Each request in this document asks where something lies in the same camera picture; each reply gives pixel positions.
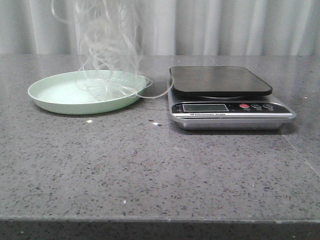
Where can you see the white translucent vermicelli bundle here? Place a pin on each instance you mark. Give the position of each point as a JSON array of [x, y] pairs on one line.
[[113, 36]]

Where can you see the silver black kitchen scale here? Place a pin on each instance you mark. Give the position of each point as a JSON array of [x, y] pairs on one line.
[[224, 98]]

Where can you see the light green round plate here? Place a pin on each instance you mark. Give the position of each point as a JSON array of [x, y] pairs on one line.
[[55, 97]]

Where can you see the white pleated curtain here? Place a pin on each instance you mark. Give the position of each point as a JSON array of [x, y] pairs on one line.
[[173, 27]]

